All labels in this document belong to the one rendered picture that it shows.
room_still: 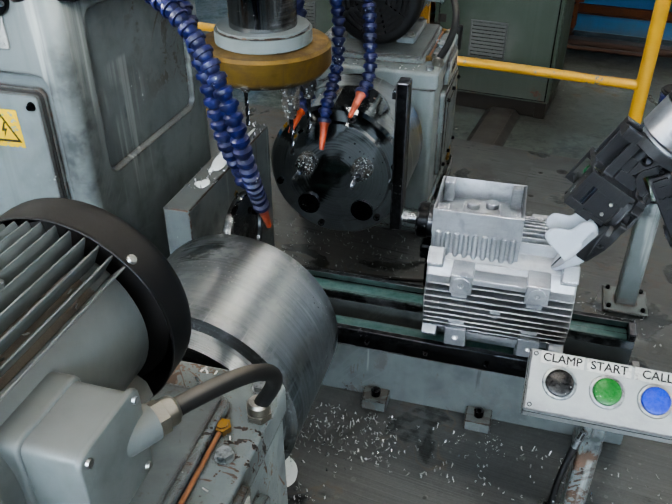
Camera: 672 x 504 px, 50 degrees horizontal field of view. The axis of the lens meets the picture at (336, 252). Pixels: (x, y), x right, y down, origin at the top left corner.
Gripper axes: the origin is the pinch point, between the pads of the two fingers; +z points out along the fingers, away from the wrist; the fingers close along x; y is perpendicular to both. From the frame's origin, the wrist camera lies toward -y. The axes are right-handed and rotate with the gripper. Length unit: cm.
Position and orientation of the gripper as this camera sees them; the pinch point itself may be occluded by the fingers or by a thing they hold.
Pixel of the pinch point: (563, 264)
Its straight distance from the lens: 99.4
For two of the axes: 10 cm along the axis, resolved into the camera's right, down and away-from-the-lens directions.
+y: -8.3, -5.5, -0.8
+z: -4.8, 6.4, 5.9
